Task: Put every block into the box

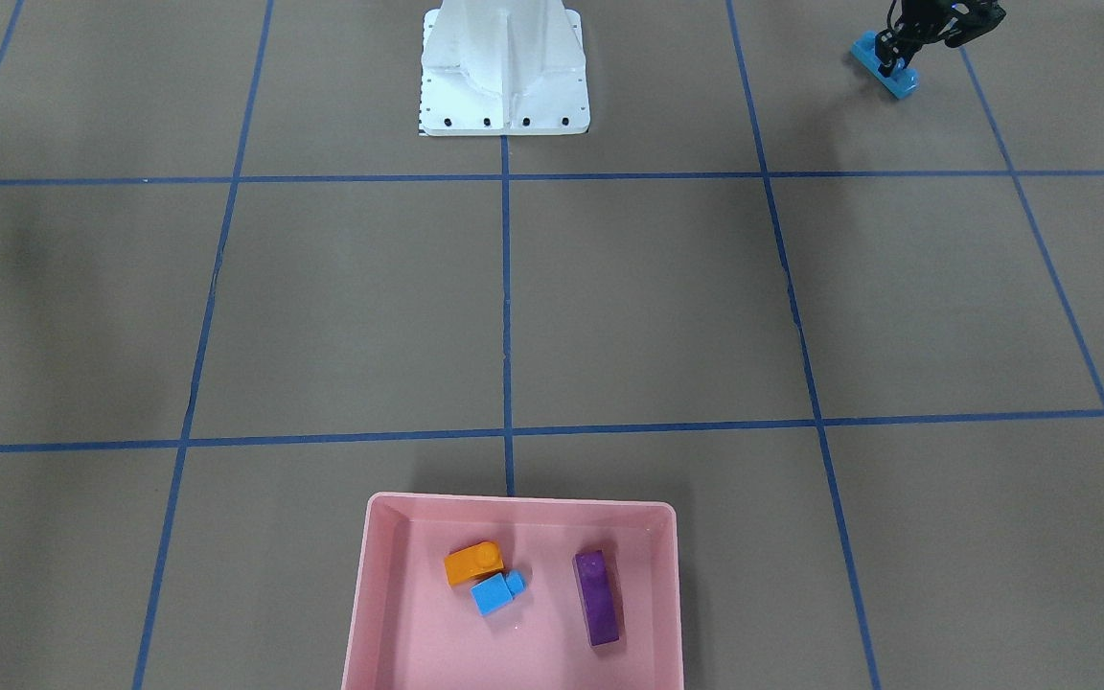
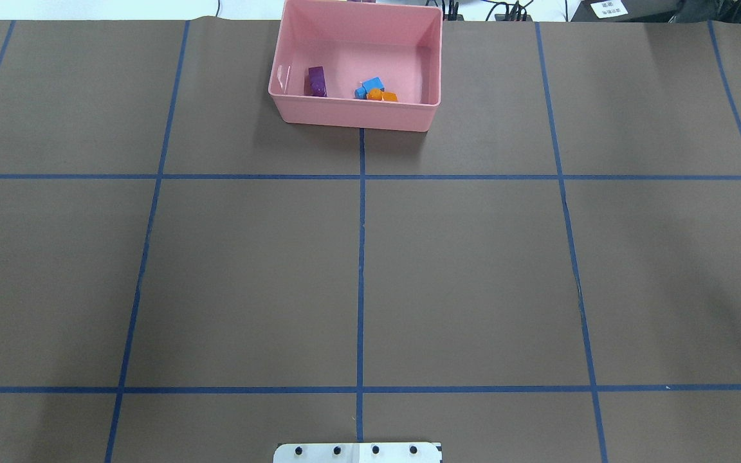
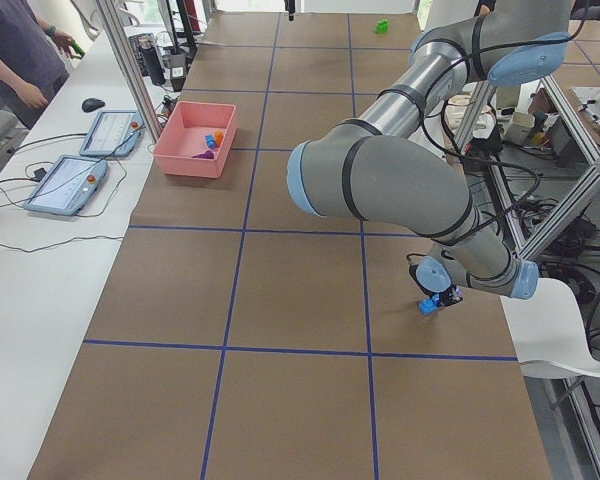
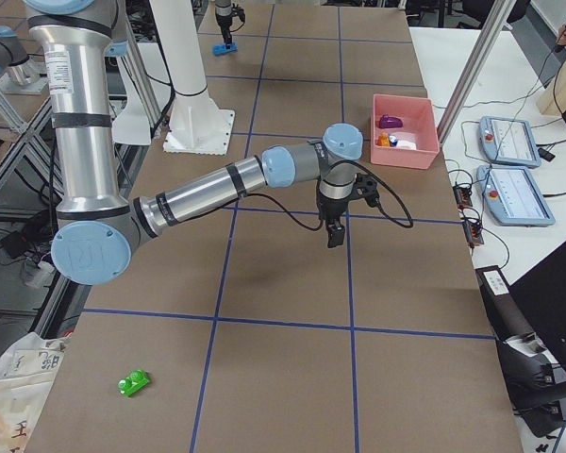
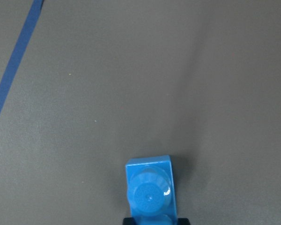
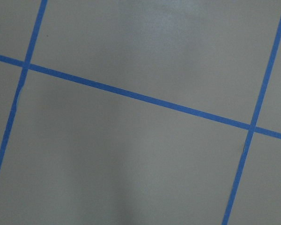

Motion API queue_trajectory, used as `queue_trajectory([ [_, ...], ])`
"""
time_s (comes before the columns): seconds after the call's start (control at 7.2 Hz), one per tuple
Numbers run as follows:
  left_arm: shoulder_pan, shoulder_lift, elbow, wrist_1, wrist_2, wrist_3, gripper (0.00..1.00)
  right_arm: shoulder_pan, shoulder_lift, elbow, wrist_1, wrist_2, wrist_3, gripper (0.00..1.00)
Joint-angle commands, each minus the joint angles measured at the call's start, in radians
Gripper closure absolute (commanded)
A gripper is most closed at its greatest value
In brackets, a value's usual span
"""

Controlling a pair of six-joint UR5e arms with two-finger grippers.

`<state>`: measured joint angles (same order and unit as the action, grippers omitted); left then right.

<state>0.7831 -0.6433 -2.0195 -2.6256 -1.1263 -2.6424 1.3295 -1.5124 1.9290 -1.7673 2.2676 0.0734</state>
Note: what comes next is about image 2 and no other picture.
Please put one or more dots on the orange block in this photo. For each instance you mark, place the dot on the orange block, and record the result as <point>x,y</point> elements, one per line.
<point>378,95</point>

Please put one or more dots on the small blue block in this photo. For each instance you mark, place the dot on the small blue block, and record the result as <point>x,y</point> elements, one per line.
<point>361,92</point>

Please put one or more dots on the purple block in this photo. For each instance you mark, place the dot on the purple block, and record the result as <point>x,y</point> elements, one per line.
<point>316,82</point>

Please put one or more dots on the pink plastic box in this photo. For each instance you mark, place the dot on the pink plastic box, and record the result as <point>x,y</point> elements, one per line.
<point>354,42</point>

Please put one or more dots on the usb hub with cables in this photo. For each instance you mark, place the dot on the usb hub with cables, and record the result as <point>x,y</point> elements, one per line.
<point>503,12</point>

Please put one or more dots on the white camera stand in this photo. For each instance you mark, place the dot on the white camera stand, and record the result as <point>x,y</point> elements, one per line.
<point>359,452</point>

